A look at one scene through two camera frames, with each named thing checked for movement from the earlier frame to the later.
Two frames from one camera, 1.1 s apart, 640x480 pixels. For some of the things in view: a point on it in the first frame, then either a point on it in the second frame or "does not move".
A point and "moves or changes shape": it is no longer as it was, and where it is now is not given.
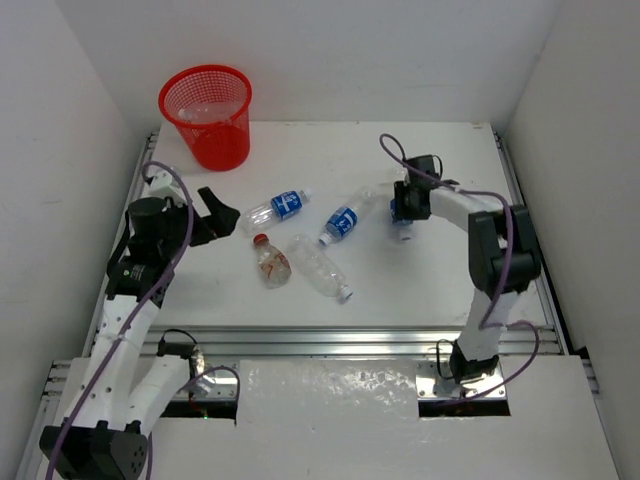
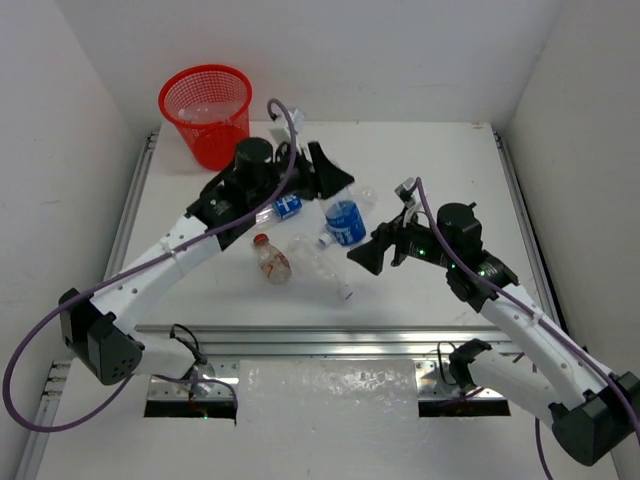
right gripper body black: x=404 y=202 → x=413 y=240
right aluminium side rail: x=553 y=330 does not move
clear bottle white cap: x=205 y=113 does not move
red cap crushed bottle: x=273 y=263 does not move
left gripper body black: x=201 y=228 → x=306 y=167
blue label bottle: x=280 y=207 does not move
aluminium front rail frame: x=216 y=353 does not move
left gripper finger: x=224 y=223 → x=330 y=178
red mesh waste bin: x=210 y=106 does not move
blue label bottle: x=402 y=227 moves or changes shape
